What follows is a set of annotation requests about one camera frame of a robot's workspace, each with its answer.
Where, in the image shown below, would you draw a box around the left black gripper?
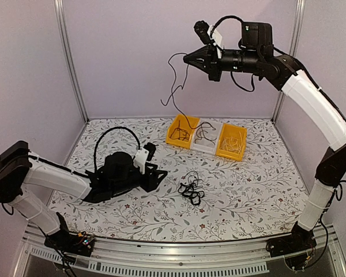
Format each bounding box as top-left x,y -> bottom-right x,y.
111,164 -> 168,196

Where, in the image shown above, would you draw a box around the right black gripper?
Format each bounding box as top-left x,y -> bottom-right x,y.
185,43 -> 261,81

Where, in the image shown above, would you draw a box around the black cables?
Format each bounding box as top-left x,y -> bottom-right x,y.
177,170 -> 205,206

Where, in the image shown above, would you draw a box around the white cable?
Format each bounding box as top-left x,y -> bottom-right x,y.
220,132 -> 243,155
221,129 -> 246,155

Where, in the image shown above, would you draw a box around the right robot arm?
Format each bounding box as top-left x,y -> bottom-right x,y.
183,18 -> 346,252

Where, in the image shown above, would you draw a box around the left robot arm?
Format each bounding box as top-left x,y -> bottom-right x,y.
0,141 -> 168,250

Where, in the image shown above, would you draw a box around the large yellow plastic bin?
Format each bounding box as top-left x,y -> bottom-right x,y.
166,114 -> 200,149

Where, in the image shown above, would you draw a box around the white translucent plastic bin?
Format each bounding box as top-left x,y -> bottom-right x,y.
190,118 -> 223,155

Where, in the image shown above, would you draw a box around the small yellow plastic bin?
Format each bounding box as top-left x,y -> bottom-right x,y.
216,123 -> 247,161

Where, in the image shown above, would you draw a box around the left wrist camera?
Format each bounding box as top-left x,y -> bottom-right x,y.
133,143 -> 156,175

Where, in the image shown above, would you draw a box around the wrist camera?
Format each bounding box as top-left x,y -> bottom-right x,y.
194,21 -> 224,59
133,143 -> 156,175

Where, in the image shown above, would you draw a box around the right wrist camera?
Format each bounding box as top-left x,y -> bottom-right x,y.
194,21 -> 224,59

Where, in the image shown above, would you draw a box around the front aluminium rail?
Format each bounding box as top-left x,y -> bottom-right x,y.
13,224 -> 346,276

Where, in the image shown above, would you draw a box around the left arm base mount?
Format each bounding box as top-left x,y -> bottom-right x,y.
44,212 -> 95,257

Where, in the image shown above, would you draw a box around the right aluminium frame post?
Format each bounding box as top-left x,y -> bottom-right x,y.
272,0 -> 306,122

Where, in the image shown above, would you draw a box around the aluminium frame post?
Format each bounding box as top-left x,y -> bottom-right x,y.
272,0 -> 306,122
54,0 -> 89,123

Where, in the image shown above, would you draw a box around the left aluminium frame post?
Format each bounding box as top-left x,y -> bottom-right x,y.
54,0 -> 89,123

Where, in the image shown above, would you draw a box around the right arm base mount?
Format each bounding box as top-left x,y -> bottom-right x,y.
266,223 -> 317,271

